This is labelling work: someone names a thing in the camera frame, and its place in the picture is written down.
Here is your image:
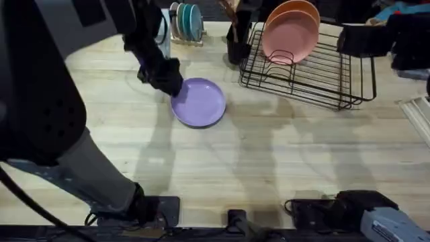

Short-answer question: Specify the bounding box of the black wire dish rack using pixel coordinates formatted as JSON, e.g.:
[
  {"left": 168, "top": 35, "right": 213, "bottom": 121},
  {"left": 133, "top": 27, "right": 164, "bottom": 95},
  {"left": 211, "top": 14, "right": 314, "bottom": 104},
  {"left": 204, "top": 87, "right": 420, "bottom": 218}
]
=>
[{"left": 239, "top": 22, "right": 378, "bottom": 112}]

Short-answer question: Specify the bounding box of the white plate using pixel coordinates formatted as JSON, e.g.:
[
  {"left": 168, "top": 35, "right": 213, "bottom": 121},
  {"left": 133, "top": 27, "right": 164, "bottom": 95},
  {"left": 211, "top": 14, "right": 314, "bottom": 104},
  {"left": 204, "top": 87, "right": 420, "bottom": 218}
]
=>
[{"left": 169, "top": 2, "right": 179, "bottom": 40}]

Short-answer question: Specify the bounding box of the green plate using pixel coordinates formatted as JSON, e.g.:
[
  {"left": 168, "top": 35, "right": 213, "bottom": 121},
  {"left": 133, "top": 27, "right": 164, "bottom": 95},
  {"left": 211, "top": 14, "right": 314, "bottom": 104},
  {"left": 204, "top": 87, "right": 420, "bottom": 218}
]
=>
[{"left": 176, "top": 3, "right": 186, "bottom": 40}]

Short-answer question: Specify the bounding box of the heap of coloured cloths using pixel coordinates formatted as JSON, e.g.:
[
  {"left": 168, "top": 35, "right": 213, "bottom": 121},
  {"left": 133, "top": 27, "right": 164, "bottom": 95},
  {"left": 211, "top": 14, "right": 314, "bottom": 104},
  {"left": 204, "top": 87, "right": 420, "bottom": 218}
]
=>
[{"left": 365, "top": 0, "right": 430, "bottom": 27}]

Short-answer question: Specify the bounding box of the small wooden peg rack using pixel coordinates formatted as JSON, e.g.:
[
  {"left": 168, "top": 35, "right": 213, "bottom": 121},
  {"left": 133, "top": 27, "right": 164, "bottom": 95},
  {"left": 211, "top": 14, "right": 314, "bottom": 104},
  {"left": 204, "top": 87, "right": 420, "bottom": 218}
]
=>
[{"left": 170, "top": 30, "right": 205, "bottom": 48}]

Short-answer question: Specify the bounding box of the black rail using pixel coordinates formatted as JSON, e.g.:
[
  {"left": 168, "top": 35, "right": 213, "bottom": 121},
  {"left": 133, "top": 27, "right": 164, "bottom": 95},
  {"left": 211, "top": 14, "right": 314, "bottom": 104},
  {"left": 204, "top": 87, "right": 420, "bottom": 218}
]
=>
[{"left": 0, "top": 225, "right": 370, "bottom": 242}]

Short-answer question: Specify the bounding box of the white ridged board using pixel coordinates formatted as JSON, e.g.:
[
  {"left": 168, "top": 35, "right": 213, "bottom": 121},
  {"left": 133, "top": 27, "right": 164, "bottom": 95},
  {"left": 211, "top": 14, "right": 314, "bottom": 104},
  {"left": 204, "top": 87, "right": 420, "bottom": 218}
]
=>
[{"left": 397, "top": 95, "right": 430, "bottom": 149}]

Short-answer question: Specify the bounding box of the pale upright flat plate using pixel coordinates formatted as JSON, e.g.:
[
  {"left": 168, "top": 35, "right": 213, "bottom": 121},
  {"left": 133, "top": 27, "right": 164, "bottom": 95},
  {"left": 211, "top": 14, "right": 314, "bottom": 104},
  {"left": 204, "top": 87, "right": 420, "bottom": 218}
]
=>
[{"left": 155, "top": 8, "right": 173, "bottom": 58}]

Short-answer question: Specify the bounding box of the orange plate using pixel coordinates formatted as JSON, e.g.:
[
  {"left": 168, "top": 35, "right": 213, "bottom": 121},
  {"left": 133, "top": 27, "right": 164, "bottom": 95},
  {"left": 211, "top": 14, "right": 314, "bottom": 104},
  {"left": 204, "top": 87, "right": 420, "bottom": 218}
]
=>
[{"left": 265, "top": 0, "right": 321, "bottom": 32}]

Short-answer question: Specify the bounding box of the wooden cutlery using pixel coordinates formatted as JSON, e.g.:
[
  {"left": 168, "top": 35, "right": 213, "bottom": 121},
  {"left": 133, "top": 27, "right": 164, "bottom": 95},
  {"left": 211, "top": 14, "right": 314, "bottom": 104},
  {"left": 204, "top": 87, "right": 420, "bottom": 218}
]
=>
[{"left": 217, "top": 0, "right": 241, "bottom": 43}]

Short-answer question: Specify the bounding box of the pink plate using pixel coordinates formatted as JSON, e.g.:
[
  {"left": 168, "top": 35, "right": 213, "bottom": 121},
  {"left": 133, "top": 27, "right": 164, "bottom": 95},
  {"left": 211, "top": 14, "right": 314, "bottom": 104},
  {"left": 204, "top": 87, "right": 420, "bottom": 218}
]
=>
[{"left": 261, "top": 9, "right": 320, "bottom": 66}]

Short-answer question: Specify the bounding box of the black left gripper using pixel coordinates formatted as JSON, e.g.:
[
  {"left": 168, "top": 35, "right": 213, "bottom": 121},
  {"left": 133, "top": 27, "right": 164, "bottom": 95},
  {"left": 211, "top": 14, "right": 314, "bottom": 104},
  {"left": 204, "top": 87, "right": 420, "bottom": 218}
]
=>
[{"left": 114, "top": 0, "right": 184, "bottom": 98}]

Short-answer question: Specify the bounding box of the blue plate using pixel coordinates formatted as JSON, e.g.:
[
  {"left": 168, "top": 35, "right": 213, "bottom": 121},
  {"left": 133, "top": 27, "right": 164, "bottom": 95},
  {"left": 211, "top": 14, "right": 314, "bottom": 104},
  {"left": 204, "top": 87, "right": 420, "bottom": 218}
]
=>
[{"left": 189, "top": 4, "right": 204, "bottom": 42}]

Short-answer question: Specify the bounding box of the black cutlery holder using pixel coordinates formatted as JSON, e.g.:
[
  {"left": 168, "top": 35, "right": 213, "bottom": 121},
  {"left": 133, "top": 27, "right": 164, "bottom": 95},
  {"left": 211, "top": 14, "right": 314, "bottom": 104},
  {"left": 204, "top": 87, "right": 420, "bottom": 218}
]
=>
[{"left": 226, "top": 10, "right": 253, "bottom": 66}]

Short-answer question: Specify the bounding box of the black rail clamp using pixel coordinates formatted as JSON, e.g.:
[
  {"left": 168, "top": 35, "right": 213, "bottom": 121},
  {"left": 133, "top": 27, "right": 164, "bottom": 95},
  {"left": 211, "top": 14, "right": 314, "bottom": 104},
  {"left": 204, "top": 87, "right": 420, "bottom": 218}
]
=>
[{"left": 227, "top": 208, "right": 250, "bottom": 236}]

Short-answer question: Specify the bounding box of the thick black cable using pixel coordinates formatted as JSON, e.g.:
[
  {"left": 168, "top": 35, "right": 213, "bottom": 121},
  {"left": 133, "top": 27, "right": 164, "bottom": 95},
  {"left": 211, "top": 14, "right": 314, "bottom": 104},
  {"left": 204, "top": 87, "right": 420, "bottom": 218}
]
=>
[{"left": 0, "top": 167, "right": 98, "bottom": 242}]

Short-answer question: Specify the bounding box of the teal plate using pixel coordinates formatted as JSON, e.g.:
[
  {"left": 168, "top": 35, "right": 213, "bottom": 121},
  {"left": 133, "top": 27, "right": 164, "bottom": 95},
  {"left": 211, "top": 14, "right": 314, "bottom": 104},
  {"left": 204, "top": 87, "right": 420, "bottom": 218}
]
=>
[{"left": 182, "top": 3, "right": 194, "bottom": 41}]

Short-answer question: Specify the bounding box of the purple plate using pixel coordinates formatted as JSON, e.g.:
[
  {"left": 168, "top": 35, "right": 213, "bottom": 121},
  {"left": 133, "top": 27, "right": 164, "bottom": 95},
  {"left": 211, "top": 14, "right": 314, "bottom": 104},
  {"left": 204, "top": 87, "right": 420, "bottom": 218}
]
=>
[{"left": 170, "top": 77, "right": 227, "bottom": 129}]

